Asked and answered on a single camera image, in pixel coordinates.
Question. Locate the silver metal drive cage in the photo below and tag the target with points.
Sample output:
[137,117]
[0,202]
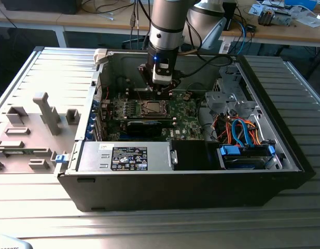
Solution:
[219,102]

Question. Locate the silver power supply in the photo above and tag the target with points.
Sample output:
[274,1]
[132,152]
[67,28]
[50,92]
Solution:
[97,155]

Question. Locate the thin metal locking lever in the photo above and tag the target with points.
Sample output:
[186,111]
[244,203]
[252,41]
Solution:
[157,115]
[149,100]

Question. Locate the black PC case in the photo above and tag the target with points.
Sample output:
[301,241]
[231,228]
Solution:
[175,192]

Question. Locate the grey metal drive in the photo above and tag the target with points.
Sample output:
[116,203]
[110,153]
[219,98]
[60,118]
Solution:
[283,18]

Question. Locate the black RAM slot bank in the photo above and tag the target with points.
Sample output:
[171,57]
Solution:
[133,118]
[133,94]

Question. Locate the blue box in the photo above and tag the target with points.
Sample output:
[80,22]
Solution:
[301,3]

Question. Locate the white plastic latch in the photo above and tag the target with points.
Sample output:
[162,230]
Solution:
[100,55]

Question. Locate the CPU socket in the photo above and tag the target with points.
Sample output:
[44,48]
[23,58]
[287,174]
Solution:
[143,107]

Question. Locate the silver CPU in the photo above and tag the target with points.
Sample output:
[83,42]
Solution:
[154,108]

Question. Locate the black monitor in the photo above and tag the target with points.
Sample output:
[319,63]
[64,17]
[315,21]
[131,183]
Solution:
[40,6]

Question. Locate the green motherboard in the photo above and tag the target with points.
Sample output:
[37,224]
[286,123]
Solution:
[185,122]

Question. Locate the black CPU cooler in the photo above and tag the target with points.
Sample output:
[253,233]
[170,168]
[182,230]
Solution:
[266,16]

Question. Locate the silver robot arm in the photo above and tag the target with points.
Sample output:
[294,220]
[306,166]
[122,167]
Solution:
[167,20]

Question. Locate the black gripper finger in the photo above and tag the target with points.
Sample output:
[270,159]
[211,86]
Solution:
[174,81]
[146,76]

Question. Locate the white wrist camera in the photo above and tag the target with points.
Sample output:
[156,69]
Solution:
[162,77]

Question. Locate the black plastic shroud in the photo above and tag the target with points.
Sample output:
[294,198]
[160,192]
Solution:
[191,155]

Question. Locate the hard disk in blue carrier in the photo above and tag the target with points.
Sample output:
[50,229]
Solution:
[228,151]

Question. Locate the wooden desk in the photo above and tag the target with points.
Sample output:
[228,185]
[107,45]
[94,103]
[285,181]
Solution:
[71,20]

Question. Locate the blue plastic latch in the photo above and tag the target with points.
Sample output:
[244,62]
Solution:
[61,158]

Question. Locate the grey parts rack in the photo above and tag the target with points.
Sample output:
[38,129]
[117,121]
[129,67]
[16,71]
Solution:
[49,116]

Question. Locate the pale grey device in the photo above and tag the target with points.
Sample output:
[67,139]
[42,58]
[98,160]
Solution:
[9,243]

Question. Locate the black graphics card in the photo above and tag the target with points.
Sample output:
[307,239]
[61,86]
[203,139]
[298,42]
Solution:
[144,128]

